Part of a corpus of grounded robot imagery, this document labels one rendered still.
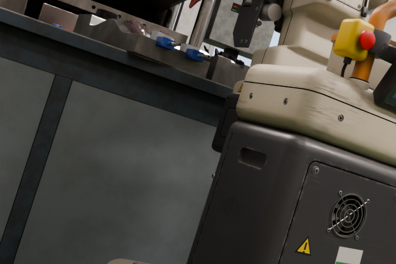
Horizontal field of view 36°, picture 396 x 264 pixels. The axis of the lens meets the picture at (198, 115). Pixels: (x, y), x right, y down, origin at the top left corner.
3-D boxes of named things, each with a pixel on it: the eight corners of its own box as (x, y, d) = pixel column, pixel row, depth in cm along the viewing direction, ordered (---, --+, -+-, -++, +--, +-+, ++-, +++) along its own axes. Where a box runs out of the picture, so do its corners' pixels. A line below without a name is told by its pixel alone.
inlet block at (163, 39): (182, 56, 171) (188, 38, 171) (168, 50, 168) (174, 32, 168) (160, 53, 182) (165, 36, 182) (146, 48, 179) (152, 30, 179)
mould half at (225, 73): (281, 107, 198) (294, 68, 199) (210, 82, 191) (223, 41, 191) (230, 101, 246) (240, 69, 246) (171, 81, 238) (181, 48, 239)
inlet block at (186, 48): (212, 68, 177) (218, 50, 177) (199, 63, 174) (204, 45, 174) (188, 65, 188) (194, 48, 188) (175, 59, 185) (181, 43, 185)
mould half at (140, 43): (205, 79, 186) (215, 45, 187) (134, 51, 172) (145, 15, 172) (131, 66, 228) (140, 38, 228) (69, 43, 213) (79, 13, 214)
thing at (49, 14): (92, 63, 259) (105, 25, 259) (30, 42, 251) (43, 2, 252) (81, 65, 307) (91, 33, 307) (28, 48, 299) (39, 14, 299)
